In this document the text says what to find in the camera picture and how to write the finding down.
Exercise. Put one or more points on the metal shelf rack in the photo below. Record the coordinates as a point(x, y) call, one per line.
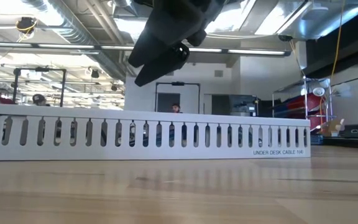
point(305, 102)

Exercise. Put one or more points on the silver ceiling duct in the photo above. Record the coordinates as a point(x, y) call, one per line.
point(73, 31)

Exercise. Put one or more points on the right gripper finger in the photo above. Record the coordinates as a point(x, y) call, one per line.
point(163, 67)
point(148, 49)

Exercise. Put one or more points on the black ceiling spotlight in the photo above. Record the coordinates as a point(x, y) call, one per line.
point(114, 87)
point(95, 74)

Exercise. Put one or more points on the red storage bin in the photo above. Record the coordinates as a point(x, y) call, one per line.
point(300, 104)
point(315, 123)
point(6, 101)

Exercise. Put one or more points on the person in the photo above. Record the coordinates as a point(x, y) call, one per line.
point(39, 100)
point(176, 108)

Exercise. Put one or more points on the square wall vent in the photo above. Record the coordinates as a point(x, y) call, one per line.
point(218, 73)

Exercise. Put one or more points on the grey machine with display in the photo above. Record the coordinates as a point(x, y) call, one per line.
point(242, 105)

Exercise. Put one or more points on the cardboard box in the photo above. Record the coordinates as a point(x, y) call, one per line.
point(332, 127)

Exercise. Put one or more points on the black dome camera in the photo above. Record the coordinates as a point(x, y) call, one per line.
point(285, 38)

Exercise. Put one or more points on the black camera gantry frame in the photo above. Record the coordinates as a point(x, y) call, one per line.
point(39, 69)
point(177, 84)

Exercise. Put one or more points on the long ceiling light bar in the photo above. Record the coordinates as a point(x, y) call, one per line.
point(244, 51)

